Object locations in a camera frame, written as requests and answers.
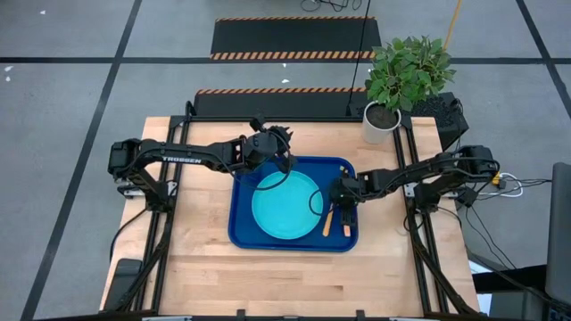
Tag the white plant pot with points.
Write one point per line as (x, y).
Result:
(372, 134)

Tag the grey panel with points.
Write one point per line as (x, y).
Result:
(560, 232)

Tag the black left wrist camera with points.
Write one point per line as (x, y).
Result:
(259, 124)

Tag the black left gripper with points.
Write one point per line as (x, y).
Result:
(265, 151)

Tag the black mat two hazard stripes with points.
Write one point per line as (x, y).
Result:
(290, 38)

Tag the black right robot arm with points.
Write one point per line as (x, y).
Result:
(401, 171)

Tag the black aluminium table frame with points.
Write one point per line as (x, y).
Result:
(312, 119)

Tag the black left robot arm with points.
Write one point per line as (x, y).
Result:
(187, 157)

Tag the blue plastic tray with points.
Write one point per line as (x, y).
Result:
(290, 244)

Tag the black mat one hazard stripe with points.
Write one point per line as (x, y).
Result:
(290, 104)

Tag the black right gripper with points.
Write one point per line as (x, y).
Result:
(345, 191)

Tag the turquoise round plate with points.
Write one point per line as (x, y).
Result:
(285, 209)

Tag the black table clamp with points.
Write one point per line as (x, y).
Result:
(360, 315)
(241, 315)

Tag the black perforated box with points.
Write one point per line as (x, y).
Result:
(441, 116)

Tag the silver arm base bracket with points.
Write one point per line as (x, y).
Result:
(128, 191)

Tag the green leafy plant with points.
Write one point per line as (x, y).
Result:
(408, 73)

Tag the black rectangular device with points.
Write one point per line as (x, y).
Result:
(125, 278)

